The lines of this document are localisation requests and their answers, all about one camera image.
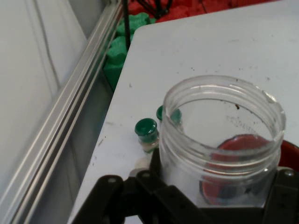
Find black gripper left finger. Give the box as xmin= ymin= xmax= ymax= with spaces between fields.
xmin=71 ymin=147 xmax=211 ymax=224

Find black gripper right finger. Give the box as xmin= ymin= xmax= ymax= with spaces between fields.
xmin=263 ymin=167 xmax=299 ymax=224

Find clear plastic jar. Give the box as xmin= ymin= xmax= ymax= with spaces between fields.
xmin=159 ymin=74 xmax=287 ymax=207

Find red bowl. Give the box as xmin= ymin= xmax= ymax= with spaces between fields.
xmin=200 ymin=134 xmax=299 ymax=206

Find green-capped spice bottle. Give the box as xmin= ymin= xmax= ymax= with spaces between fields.
xmin=135 ymin=118 xmax=161 ymax=154
xmin=156 ymin=105 xmax=183 ymax=128

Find green foam puzzle piece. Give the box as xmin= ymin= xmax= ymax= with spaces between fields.
xmin=102 ymin=13 xmax=156 ymax=91

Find black tripod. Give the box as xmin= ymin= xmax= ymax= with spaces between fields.
xmin=122 ymin=0 xmax=173 ymax=51

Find red foam puzzle tiles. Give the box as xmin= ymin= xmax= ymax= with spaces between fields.
xmin=128 ymin=0 xmax=281 ymax=24

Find aluminium rail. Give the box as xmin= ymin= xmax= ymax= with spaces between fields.
xmin=0 ymin=0 xmax=124 ymax=224

